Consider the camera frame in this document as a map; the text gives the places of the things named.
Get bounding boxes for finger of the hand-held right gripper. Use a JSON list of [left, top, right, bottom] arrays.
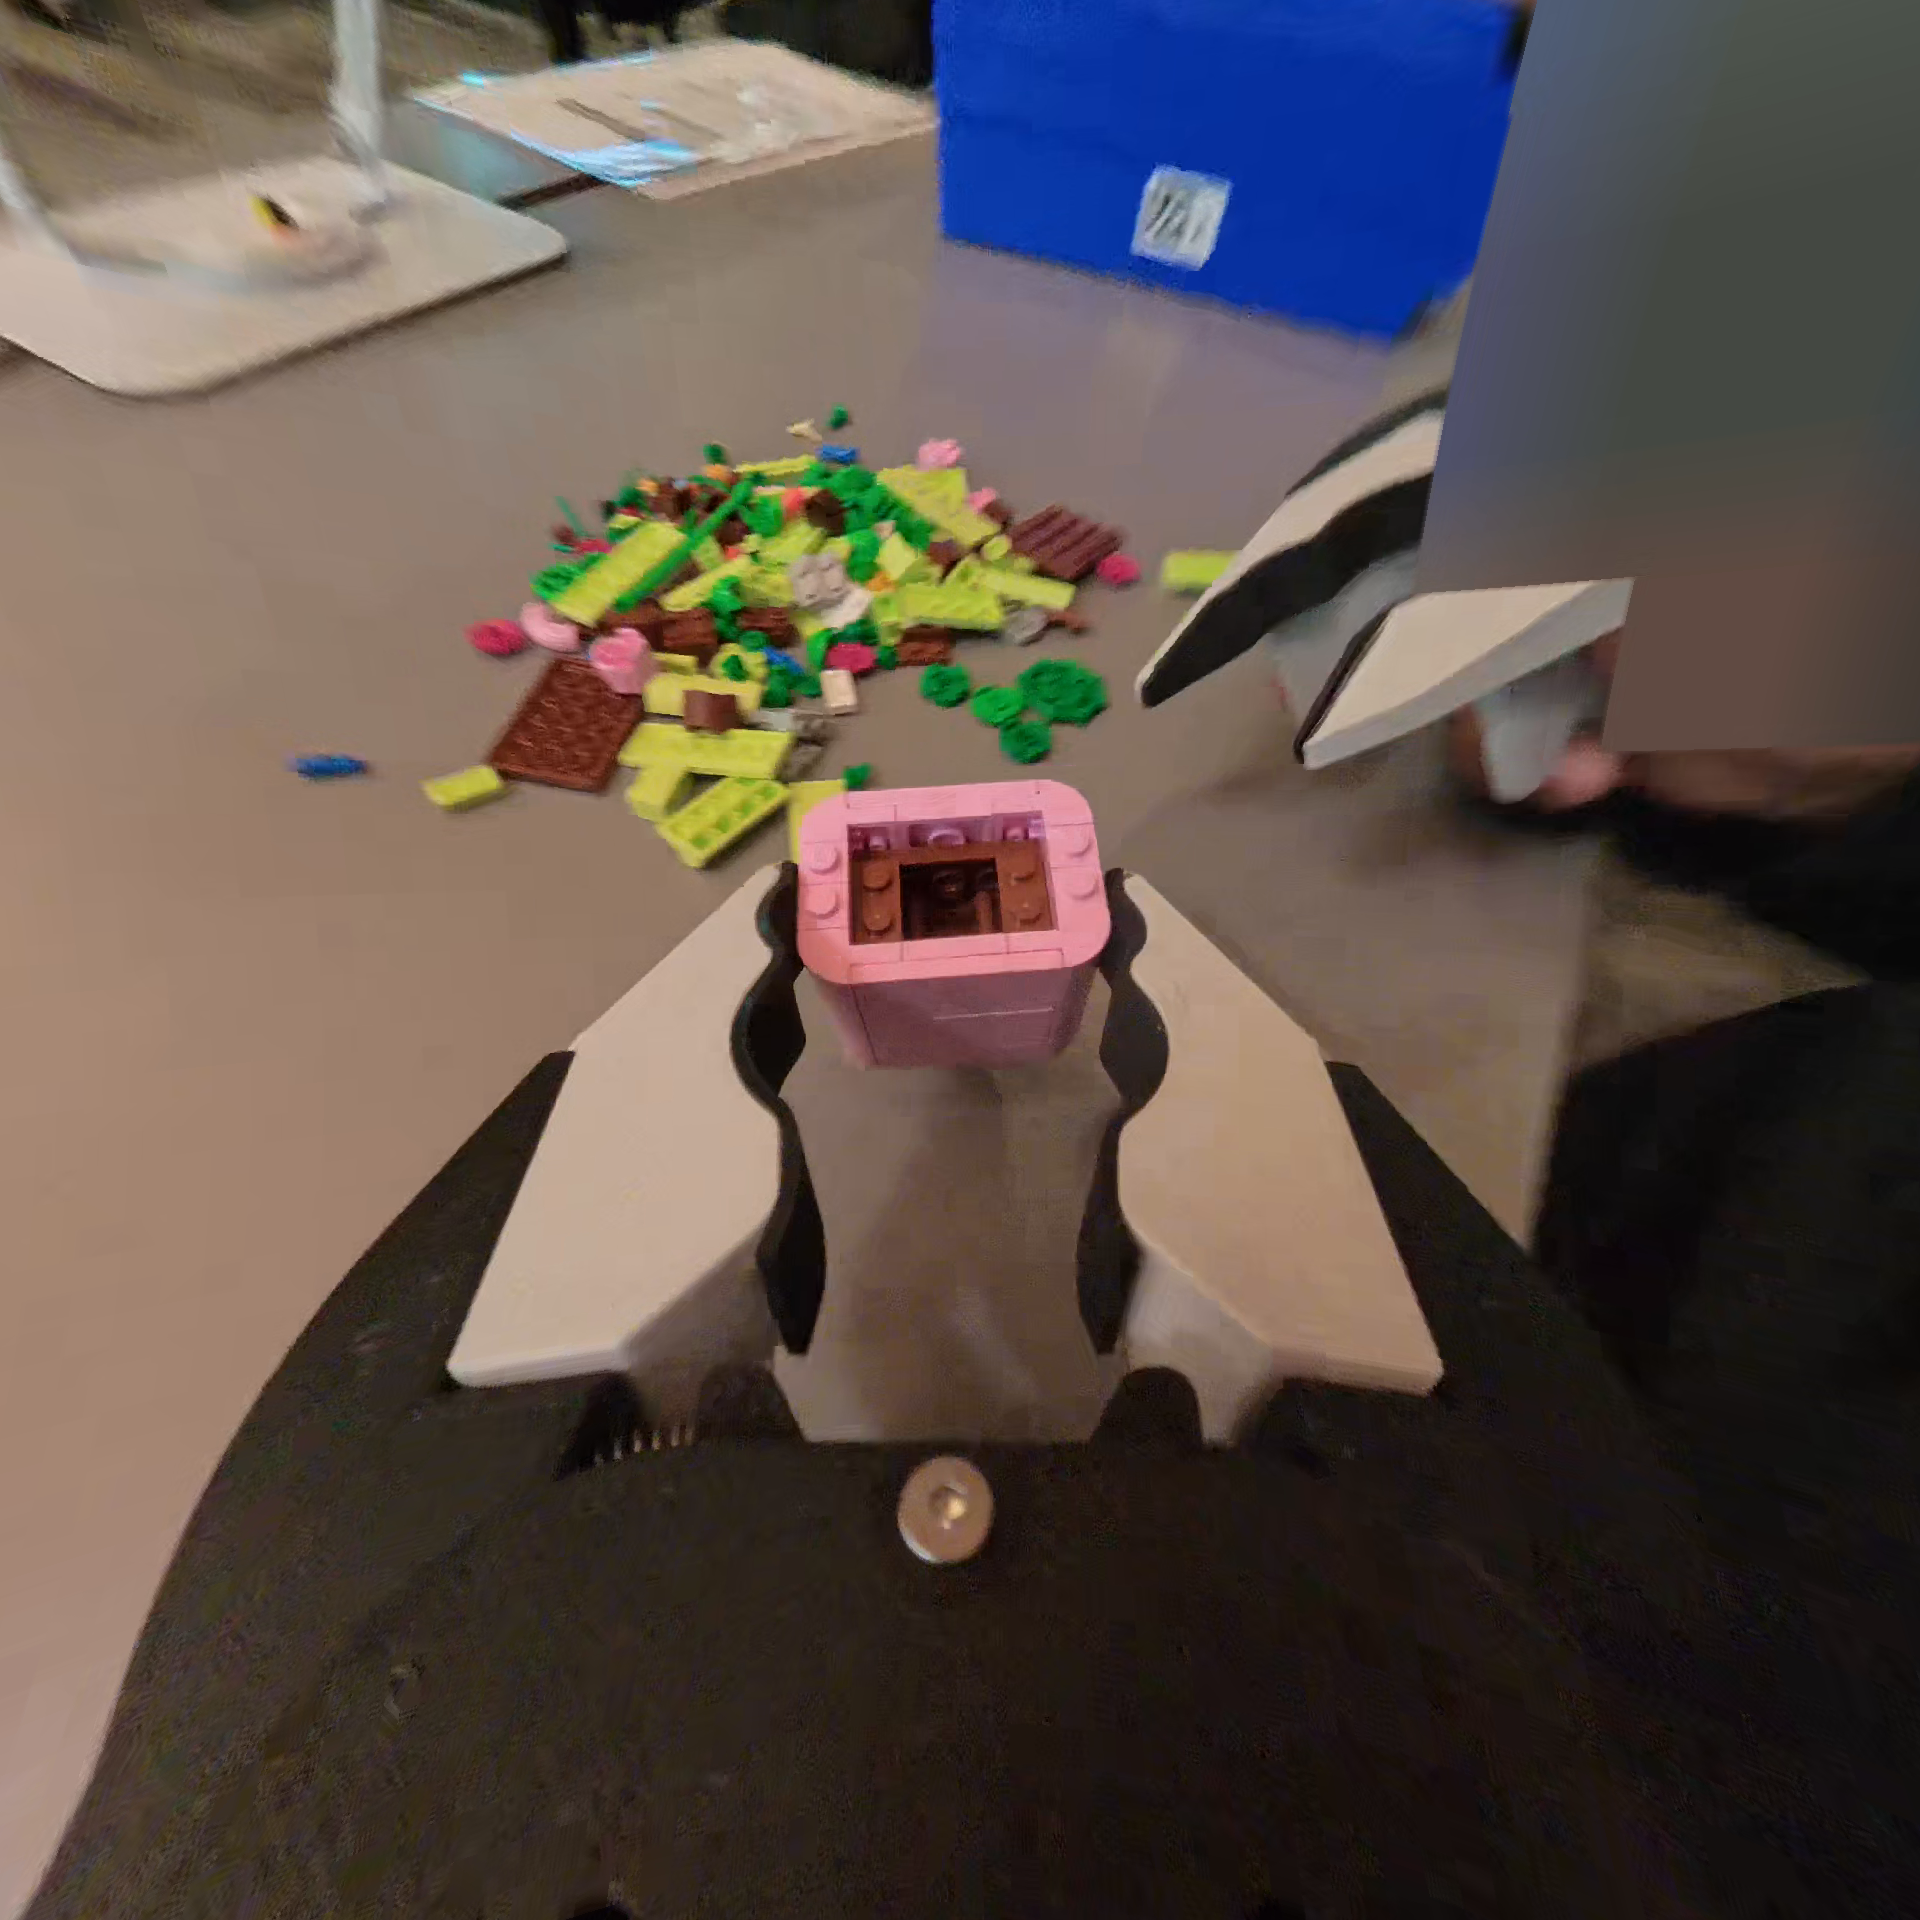
[[1130, 428, 1445, 711], [1294, 575, 1634, 771]]

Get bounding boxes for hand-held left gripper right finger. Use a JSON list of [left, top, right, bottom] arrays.
[[1075, 867, 1446, 1445]]

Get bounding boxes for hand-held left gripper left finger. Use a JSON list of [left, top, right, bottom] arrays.
[[447, 862, 830, 1424]]

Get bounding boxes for pink toy brick box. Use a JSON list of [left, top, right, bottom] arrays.
[[795, 776, 1112, 1072]]

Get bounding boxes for person's right hand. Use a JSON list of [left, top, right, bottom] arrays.
[[1550, 744, 1775, 815]]

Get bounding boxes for large brown studded plate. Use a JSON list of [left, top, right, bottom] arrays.
[[489, 657, 643, 793]]

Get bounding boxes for blue plastic bin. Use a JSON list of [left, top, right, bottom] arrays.
[[930, 0, 1527, 341]]

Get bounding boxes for pile of toy bricks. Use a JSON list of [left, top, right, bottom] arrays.
[[464, 404, 1237, 873]]

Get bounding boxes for white paper sheets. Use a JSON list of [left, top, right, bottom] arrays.
[[410, 41, 938, 200]]

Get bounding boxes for white laptop stand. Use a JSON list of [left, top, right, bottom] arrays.
[[0, 0, 569, 399]]

